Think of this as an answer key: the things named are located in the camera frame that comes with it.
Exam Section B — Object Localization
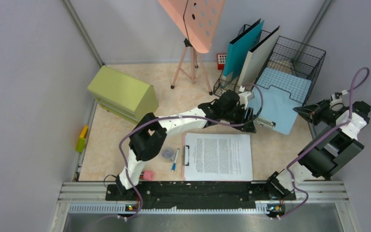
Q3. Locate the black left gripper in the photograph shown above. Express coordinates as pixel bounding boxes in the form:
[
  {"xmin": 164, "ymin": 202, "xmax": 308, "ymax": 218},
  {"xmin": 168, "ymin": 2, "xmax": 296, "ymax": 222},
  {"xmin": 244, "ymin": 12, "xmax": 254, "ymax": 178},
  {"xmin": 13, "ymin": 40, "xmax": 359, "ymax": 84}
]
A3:
[{"xmin": 222, "ymin": 103, "xmax": 256, "ymax": 134}]

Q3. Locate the light blue clipboard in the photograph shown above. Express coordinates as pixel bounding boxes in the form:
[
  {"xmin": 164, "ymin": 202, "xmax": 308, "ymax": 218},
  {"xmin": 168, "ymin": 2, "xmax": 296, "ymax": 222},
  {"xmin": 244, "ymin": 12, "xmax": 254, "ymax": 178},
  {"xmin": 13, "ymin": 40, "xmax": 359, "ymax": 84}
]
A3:
[{"xmin": 256, "ymin": 68, "xmax": 312, "ymax": 135}]

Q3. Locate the grey white file folder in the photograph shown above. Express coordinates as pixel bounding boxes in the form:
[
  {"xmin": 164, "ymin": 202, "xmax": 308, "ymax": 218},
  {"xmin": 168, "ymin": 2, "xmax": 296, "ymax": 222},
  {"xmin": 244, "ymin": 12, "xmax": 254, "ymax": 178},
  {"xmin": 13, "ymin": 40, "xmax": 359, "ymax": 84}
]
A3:
[{"xmin": 237, "ymin": 26, "xmax": 280, "ymax": 86}]

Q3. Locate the teal file folder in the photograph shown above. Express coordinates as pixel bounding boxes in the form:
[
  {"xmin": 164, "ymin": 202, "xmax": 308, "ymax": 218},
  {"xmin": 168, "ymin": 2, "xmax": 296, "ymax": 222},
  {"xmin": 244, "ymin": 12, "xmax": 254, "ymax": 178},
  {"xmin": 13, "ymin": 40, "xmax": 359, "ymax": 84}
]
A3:
[{"xmin": 222, "ymin": 19, "xmax": 264, "ymax": 82}]

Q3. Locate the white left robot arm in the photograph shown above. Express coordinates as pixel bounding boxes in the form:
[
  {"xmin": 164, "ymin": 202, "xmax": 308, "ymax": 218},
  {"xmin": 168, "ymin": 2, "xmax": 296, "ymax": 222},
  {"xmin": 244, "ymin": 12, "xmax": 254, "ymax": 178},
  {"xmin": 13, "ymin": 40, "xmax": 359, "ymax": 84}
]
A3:
[{"xmin": 115, "ymin": 91, "xmax": 258, "ymax": 200}]

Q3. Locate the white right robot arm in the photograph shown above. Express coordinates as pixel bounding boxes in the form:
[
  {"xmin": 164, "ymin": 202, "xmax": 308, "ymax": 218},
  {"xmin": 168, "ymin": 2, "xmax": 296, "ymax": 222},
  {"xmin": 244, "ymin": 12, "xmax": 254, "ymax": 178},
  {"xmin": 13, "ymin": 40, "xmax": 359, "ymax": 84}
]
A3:
[{"xmin": 264, "ymin": 100, "xmax": 371, "ymax": 200}]

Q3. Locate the pink clipboard with papers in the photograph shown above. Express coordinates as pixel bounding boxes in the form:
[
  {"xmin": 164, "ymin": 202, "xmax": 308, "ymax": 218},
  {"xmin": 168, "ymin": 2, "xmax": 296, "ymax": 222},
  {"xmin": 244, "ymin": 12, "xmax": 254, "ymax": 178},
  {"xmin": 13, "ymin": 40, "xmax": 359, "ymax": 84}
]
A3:
[{"xmin": 182, "ymin": 133, "xmax": 254, "ymax": 181}]

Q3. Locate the red white small box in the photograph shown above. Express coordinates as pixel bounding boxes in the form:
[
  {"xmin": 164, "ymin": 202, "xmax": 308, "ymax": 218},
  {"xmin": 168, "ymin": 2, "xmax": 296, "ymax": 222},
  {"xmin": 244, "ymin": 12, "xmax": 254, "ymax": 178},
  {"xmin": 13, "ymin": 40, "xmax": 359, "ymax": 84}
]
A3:
[{"xmin": 217, "ymin": 53, "xmax": 227, "ymax": 70}]

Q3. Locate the clear jar of paperclips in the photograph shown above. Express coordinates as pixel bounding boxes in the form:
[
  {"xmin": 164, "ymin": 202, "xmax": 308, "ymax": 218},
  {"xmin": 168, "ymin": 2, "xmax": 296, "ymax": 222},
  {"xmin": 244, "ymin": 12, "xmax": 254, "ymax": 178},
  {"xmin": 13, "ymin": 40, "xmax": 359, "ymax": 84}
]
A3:
[{"xmin": 161, "ymin": 147, "xmax": 175, "ymax": 162}]

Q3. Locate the blue white marker pen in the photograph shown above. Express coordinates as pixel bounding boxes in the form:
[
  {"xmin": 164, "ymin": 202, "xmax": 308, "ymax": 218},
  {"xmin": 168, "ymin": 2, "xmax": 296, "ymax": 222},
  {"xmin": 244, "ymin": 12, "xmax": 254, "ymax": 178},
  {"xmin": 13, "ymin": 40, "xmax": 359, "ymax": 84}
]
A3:
[{"xmin": 171, "ymin": 148, "xmax": 180, "ymax": 172}]

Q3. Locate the pink capped tube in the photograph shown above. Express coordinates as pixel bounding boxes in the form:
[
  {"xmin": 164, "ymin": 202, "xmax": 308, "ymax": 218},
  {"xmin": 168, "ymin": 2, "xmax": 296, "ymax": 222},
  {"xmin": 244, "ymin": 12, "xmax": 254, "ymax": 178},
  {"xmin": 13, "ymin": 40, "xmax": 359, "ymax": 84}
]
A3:
[{"xmin": 140, "ymin": 171, "xmax": 155, "ymax": 181}]

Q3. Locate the pink perforated board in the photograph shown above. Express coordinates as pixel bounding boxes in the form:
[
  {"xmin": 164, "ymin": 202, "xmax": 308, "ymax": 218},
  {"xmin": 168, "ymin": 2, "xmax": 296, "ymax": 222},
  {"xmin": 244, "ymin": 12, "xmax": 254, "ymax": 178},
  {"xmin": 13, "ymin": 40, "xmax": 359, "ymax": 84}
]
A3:
[{"xmin": 158, "ymin": 0, "xmax": 225, "ymax": 54}]

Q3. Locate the green metal drawer box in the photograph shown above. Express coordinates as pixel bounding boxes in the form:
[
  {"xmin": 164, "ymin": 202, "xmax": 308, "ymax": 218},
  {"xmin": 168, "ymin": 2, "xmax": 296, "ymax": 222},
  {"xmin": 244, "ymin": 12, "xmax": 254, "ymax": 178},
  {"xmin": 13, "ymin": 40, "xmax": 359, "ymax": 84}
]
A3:
[{"xmin": 87, "ymin": 66, "xmax": 159, "ymax": 124}]

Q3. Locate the yellow green toy block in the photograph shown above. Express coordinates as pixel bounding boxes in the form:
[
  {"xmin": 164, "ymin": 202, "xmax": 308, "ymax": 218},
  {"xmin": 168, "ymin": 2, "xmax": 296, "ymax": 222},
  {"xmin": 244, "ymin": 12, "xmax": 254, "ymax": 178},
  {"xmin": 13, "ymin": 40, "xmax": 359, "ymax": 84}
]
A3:
[{"xmin": 75, "ymin": 125, "xmax": 88, "ymax": 153}]

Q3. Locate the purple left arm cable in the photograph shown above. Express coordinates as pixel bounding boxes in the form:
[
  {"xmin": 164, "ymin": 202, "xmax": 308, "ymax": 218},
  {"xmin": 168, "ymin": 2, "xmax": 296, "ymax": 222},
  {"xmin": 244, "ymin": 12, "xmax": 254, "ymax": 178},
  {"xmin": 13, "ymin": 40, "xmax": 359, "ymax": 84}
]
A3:
[{"xmin": 119, "ymin": 83, "xmax": 265, "ymax": 221}]

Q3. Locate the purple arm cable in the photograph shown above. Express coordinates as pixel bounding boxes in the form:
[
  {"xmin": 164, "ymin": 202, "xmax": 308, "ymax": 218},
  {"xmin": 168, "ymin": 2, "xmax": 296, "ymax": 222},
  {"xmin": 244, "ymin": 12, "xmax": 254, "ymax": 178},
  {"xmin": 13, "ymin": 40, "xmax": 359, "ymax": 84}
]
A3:
[
  {"xmin": 119, "ymin": 83, "xmax": 265, "ymax": 221},
  {"xmin": 269, "ymin": 67, "xmax": 371, "ymax": 220}
]

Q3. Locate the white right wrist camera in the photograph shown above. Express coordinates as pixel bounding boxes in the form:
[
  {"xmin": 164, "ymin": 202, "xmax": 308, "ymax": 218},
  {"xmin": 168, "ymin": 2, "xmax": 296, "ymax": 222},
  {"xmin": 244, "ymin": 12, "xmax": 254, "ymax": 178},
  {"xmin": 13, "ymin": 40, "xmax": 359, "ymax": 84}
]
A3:
[{"xmin": 329, "ymin": 90, "xmax": 348, "ymax": 112}]

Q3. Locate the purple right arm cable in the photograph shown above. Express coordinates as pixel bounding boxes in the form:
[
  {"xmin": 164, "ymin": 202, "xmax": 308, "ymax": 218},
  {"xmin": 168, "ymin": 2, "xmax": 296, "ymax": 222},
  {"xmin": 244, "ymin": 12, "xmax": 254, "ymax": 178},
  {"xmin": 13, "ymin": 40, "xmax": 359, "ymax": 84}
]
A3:
[{"xmin": 269, "ymin": 67, "xmax": 371, "ymax": 220}]

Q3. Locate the black wire mesh file rack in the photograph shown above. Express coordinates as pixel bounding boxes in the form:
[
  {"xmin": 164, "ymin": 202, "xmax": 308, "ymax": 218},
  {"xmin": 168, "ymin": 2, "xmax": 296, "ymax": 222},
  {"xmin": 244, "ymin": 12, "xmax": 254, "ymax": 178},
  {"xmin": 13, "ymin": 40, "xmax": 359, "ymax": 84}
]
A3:
[{"xmin": 214, "ymin": 30, "xmax": 326, "ymax": 105}]

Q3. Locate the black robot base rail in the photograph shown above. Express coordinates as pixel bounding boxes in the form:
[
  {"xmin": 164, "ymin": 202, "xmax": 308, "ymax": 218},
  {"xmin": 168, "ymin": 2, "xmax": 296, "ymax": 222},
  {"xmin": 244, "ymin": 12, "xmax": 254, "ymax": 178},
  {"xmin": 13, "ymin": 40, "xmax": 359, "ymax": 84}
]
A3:
[{"xmin": 105, "ymin": 181, "xmax": 296, "ymax": 210}]

